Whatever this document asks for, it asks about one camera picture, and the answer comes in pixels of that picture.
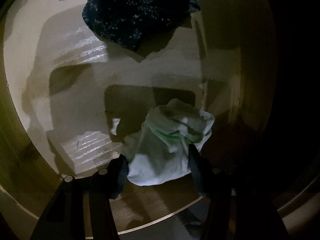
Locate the navy floral print underwear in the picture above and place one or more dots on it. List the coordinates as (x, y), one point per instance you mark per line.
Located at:
(141, 26)

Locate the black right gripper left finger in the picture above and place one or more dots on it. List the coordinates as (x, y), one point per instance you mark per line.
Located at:
(63, 217)

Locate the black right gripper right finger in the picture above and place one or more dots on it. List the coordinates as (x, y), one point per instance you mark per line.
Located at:
(232, 212)

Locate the white green trimmed sock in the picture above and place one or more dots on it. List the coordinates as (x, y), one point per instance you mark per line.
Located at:
(159, 151)

